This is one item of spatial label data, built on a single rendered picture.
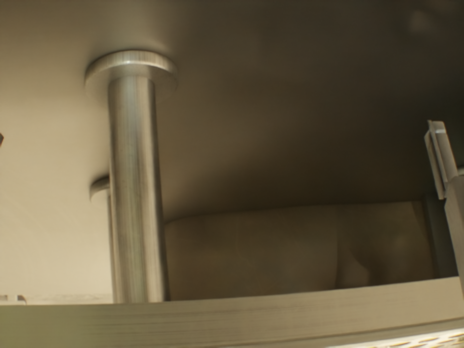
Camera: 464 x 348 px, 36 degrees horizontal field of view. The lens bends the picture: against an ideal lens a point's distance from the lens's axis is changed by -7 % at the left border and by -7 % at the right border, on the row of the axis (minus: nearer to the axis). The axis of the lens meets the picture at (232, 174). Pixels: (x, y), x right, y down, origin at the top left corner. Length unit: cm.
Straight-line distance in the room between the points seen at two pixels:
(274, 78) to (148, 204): 11
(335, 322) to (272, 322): 3
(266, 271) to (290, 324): 26
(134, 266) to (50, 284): 44
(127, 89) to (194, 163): 14
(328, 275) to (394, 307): 25
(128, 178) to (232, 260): 24
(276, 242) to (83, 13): 30
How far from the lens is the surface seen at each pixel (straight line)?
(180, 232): 60
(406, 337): 35
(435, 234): 61
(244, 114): 44
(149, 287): 34
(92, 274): 74
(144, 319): 31
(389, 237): 62
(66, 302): 420
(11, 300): 369
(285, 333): 32
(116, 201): 35
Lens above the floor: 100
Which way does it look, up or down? 23 degrees down
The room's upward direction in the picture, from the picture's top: 174 degrees clockwise
